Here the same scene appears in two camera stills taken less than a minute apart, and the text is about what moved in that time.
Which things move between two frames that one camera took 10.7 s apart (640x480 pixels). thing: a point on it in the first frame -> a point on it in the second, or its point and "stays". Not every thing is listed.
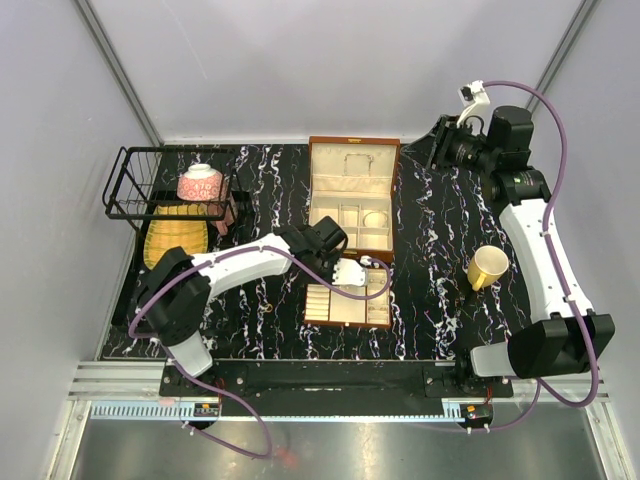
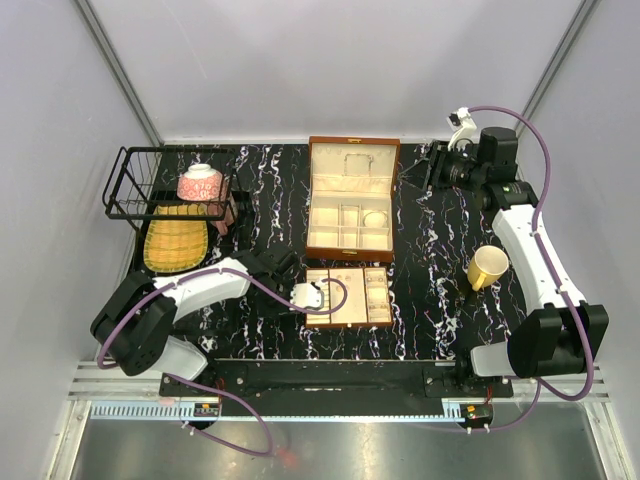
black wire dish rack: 171,183 stays
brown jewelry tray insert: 323,306 stays
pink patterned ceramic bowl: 200,183 stays
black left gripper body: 324,267 -> 279,296
